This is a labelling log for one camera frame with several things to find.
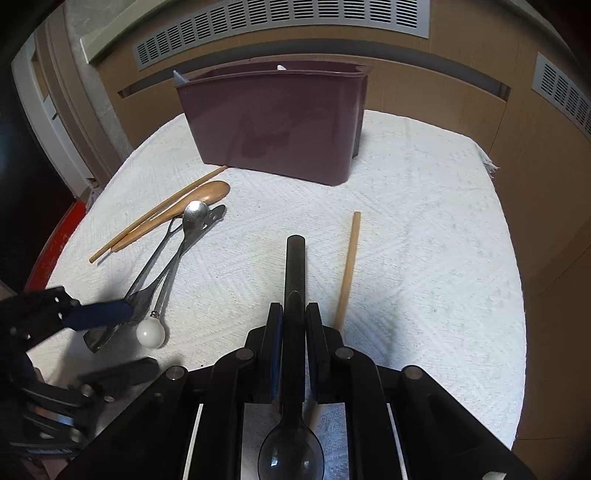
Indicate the black shovel shaped spoon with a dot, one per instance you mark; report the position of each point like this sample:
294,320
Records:
95,338

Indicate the wooden chopstick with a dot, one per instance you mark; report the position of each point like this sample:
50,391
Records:
347,278
159,208

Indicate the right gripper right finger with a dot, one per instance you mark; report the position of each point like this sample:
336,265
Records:
401,424

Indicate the dark metal face-handle spoon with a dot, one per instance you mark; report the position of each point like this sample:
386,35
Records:
196,220

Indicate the small grey vent grille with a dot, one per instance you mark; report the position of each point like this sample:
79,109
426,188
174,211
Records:
556,87

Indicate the wooden spoon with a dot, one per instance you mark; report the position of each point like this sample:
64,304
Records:
184,207

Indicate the white textured table cloth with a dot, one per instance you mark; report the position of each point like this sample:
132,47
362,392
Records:
436,282

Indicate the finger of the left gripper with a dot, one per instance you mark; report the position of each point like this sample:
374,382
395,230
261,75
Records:
102,314
117,380

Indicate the steel spoon white ball end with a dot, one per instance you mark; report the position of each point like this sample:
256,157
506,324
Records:
150,332

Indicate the long grey vent grille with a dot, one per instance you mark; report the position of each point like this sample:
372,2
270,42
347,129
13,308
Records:
231,18

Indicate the light blue plastic spoon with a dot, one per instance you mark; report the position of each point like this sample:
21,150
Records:
179,79

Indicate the maroon plastic utensil holder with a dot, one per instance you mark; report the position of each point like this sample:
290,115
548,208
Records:
304,123

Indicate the long black handled spoon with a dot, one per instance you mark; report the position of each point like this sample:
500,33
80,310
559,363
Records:
291,450

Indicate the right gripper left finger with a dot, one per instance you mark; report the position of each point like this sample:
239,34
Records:
188,424

